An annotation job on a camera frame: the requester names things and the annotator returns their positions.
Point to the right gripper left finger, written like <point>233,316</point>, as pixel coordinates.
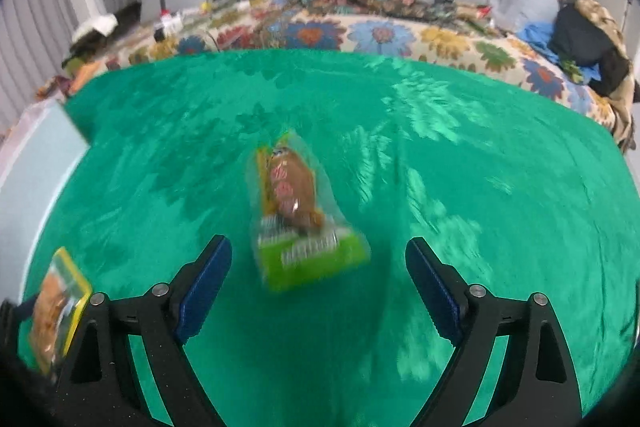
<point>99,384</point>

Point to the yellow peanut bag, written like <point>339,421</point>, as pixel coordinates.
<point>63,295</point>

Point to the green clear snack bag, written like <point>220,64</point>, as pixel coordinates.
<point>300,235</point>

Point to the green embroidered cloth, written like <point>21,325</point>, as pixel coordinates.
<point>519,193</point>

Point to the white cardboard storage box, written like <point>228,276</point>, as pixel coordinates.
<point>37,158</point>

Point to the black clothing pile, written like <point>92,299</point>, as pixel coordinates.
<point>586,35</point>

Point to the floral bed sheet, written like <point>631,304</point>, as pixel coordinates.
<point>470,42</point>

